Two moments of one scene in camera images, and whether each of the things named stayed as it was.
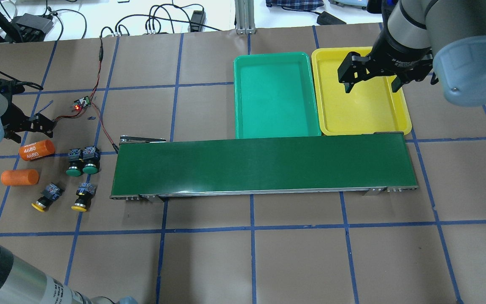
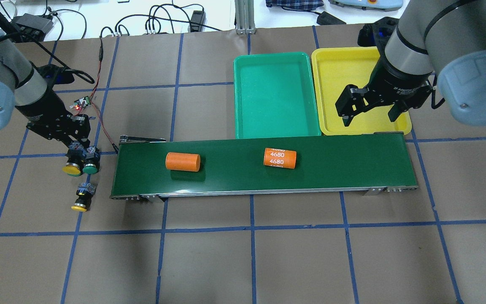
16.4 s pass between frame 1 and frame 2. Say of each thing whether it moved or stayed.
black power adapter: stayed
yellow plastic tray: stayed
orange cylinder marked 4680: moved
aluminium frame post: stayed
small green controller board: stayed
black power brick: stayed
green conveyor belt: stayed
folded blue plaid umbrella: stayed
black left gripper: moved
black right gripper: moved
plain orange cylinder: moved
